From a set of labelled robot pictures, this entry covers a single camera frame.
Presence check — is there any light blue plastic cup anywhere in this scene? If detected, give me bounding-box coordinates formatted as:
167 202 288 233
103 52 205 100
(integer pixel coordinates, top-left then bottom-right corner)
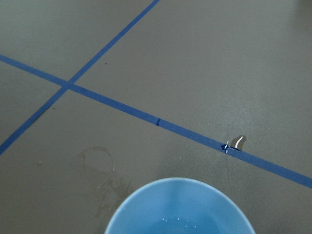
105 177 255 234

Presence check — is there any brown paper table cover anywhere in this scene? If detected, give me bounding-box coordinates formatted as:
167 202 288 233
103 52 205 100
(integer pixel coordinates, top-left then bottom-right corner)
0 0 312 234

